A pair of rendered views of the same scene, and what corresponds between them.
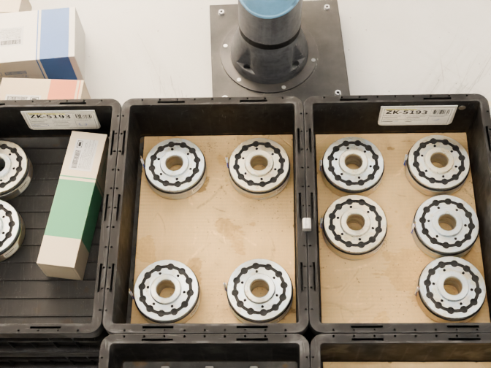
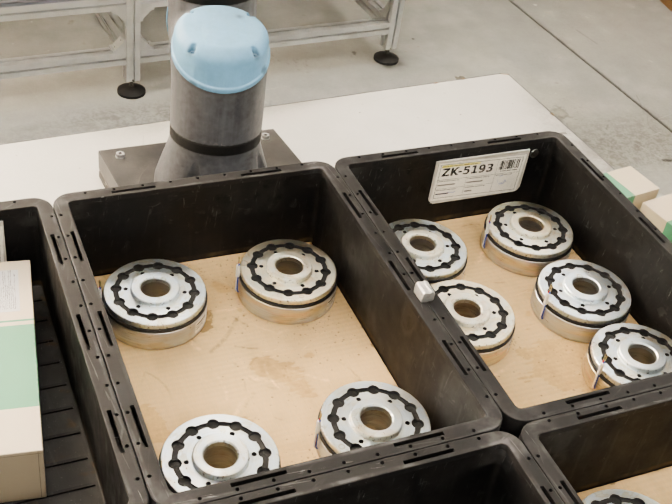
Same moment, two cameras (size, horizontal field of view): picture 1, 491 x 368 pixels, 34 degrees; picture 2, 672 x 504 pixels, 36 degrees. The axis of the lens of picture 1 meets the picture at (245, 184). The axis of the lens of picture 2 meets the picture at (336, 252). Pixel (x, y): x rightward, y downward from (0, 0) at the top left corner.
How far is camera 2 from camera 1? 0.65 m
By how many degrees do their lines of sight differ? 32
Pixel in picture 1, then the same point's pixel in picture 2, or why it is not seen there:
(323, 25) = (270, 154)
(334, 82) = not seen: hidden behind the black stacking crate
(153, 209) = (135, 367)
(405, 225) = (526, 314)
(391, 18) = (347, 148)
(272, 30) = (236, 116)
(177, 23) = (48, 188)
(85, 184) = (17, 328)
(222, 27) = (129, 170)
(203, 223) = (229, 369)
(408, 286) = (574, 383)
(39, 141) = not seen: outside the picture
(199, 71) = not seen: hidden behind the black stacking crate
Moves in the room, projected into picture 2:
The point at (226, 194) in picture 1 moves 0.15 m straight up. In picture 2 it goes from (249, 326) to (261, 208)
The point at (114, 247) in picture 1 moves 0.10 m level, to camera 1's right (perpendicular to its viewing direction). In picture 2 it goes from (122, 382) to (236, 351)
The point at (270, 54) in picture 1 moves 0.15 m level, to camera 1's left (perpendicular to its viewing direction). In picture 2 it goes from (230, 164) to (113, 186)
